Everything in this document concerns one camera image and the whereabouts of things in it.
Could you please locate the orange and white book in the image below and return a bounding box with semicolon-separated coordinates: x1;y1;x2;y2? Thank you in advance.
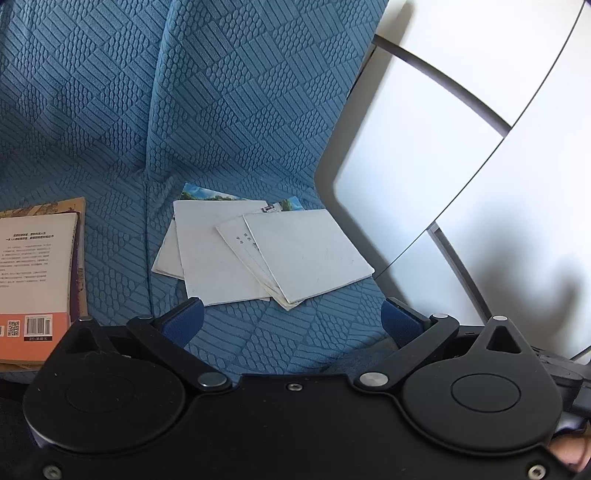
0;212;79;365

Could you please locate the brown painting-cover book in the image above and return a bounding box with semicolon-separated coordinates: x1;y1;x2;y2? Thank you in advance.
0;197;89;372

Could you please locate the white postcard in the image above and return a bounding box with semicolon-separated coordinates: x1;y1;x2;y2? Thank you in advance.
216;215;305;311
243;209;376;305
151;218;186;279
173;199;271;306

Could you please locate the grey metal bar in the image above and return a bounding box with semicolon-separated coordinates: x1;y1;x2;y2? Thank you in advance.
427;222;492;326
372;34;513;134

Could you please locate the blue textured sofa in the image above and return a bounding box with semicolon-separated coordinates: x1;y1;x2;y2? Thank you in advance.
0;0;402;384

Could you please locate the photo postcard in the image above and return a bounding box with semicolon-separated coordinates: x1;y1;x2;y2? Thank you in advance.
262;197;303;214
181;182;252;202

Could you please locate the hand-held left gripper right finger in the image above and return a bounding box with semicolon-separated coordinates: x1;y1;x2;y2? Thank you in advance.
353;298;523;392

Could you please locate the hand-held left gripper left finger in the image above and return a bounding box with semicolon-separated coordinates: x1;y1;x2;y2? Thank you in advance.
60;298;234;394

